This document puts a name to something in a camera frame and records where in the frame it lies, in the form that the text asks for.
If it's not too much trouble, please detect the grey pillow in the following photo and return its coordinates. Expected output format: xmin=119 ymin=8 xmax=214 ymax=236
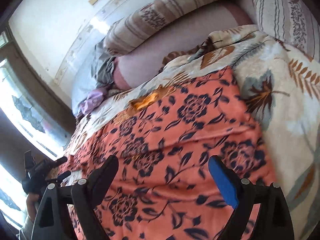
xmin=71 ymin=41 xmax=116 ymax=117

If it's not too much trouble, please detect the stained glass window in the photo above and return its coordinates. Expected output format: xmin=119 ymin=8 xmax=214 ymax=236
xmin=1 ymin=29 xmax=75 ymax=228

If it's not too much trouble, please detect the orange floral garment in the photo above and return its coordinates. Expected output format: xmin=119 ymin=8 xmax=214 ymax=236
xmin=60 ymin=67 xmax=275 ymax=239

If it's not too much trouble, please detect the purple floral cloth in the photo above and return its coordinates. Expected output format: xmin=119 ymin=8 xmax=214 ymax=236
xmin=79 ymin=87 xmax=107 ymax=115

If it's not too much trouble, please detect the leaf-patterned fleece blanket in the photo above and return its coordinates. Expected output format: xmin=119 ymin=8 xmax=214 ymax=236
xmin=66 ymin=25 xmax=319 ymax=239

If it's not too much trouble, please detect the left hand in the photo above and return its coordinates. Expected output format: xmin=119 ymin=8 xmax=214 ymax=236
xmin=26 ymin=193 xmax=39 ymax=219

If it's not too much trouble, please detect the striped floral bolster pillow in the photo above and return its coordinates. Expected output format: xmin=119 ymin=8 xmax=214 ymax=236
xmin=104 ymin=0 xmax=218 ymax=55

